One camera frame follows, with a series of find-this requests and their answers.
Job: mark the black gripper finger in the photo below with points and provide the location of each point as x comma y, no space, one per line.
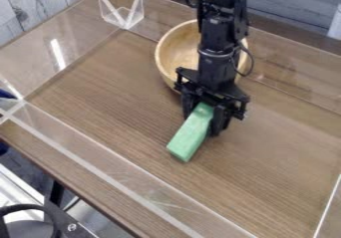
221,120
189,102

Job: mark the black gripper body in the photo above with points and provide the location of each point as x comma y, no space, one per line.
225,95

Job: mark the green rectangular block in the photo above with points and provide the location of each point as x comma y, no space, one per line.
192,133

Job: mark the brown wooden bowl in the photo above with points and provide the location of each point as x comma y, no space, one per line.
177,50

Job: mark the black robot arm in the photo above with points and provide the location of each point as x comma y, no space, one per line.
211,84

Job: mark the black metal table leg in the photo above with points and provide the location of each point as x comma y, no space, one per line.
57,193

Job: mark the grey metal clamp plate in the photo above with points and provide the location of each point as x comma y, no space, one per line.
70,227

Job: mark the clear acrylic corner bracket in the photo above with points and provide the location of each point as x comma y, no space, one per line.
124,17

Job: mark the clear acrylic front wall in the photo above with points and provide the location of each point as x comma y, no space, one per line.
113,135

